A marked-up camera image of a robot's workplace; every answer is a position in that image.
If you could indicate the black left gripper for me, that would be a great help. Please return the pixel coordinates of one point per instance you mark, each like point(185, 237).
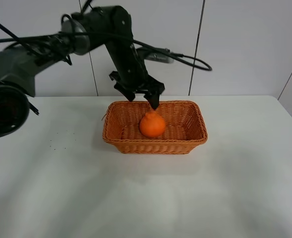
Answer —
point(131, 75)

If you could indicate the orange fruit with knob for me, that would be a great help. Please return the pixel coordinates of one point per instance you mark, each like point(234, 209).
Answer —
point(152, 124)

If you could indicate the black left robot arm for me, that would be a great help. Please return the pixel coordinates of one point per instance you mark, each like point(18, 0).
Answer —
point(80, 33)

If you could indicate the orange woven wicker basket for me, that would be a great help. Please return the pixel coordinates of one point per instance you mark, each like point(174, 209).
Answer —
point(185, 127)

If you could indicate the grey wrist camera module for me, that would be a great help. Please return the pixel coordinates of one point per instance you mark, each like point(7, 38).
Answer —
point(148, 54)

